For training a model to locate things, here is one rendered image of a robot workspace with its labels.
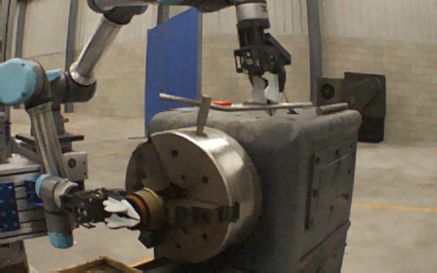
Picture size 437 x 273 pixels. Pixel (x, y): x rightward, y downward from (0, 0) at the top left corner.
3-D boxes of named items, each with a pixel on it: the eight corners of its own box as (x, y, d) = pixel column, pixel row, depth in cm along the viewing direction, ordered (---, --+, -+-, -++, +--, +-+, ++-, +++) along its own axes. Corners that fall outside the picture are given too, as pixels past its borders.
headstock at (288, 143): (248, 204, 182) (251, 101, 177) (356, 216, 155) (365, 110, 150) (143, 242, 133) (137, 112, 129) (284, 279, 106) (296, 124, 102)
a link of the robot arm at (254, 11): (246, 12, 108) (275, 5, 104) (249, 28, 108) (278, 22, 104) (228, 8, 102) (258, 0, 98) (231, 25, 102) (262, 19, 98)
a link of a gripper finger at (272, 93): (260, 117, 101) (255, 73, 101) (274, 115, 106) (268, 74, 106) (273, 116, 99) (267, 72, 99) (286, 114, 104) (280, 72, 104)
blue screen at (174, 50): (127, 138, 981) (130, 29, 955) (163, 137, 1006) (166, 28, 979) (169, 182, 593) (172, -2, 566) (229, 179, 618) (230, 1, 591)
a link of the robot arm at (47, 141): (21, 67, 118) (61, 222, 125) (9, 67, 108) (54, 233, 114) (52, 55, 119) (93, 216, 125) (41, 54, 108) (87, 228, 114)
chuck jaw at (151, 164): (168, 190, 108) (147, 143, 110) (181, 183, 105) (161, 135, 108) (136, 199, 99) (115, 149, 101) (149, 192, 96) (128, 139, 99)
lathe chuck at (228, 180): (140, 219, 123) (160, 109, 115) (233, 272, 107) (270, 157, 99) (119, 226, 116) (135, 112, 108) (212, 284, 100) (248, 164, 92)
